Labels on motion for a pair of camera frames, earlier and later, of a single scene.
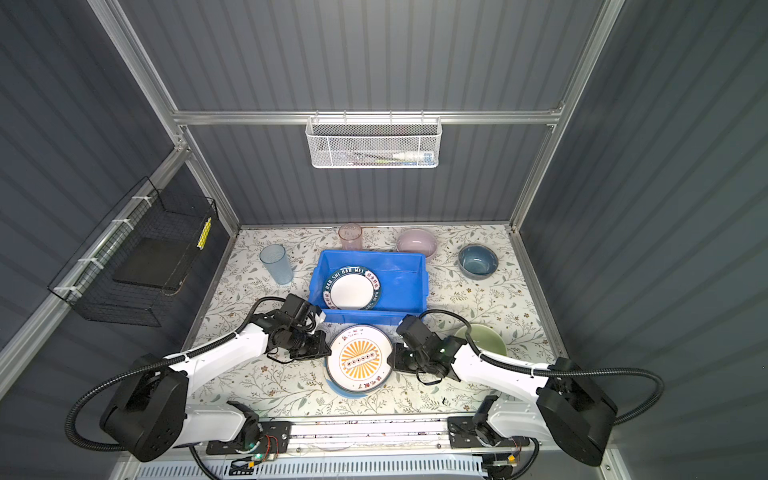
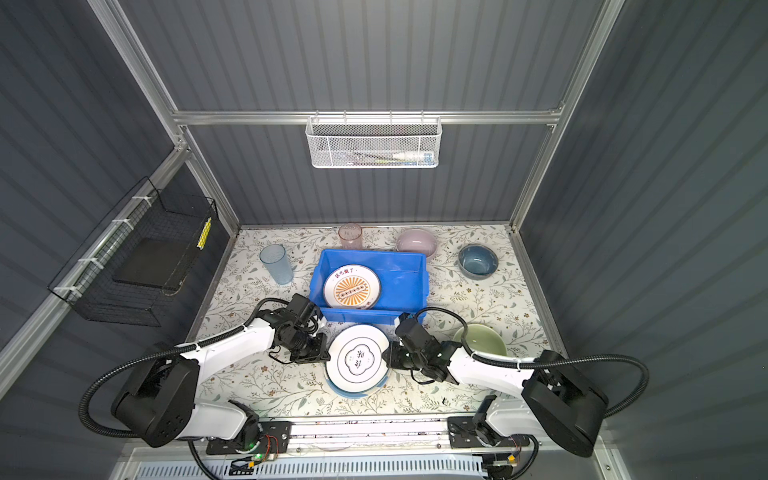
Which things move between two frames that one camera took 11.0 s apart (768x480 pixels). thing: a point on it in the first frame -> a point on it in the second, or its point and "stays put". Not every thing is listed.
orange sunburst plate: x=358 y=361 -> x=352 y=286
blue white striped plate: x=344 y=393 stays put
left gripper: x=321 y=348 stays put
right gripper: x=395 y=360 stays put
